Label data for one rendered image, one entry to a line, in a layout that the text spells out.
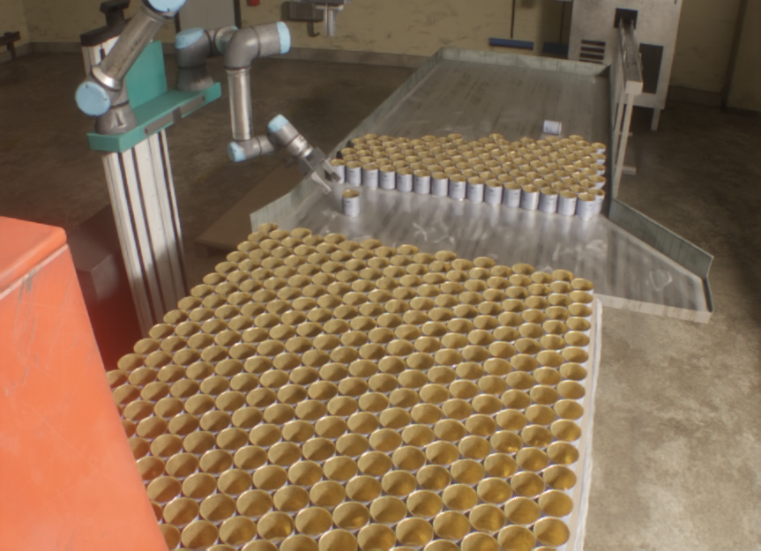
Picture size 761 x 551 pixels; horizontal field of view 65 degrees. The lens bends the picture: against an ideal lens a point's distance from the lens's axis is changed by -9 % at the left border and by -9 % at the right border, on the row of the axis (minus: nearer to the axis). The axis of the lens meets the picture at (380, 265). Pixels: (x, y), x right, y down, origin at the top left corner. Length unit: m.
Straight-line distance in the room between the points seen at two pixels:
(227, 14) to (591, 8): 5.14
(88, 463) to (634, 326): 3.66
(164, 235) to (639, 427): 2.37
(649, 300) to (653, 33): 4.99
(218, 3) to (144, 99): 7.13
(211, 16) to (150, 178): 7.08
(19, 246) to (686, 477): 2.98
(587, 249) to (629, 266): 0.16
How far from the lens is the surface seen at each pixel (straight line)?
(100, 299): 2.88
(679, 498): 3.03
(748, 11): 8.07
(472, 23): 8.48
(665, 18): 6.87
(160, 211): 2.91
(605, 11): 6.83
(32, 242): 0.32
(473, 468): 1.35
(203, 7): 9.84
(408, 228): 2.34
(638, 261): 2.32
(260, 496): 1.29
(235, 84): 2.33
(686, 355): 3.79
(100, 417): 0.37
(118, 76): 2.14
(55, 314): 0.33
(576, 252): 2.29
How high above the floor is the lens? 2.20
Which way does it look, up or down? 32 degrees down
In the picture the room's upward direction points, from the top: straight up
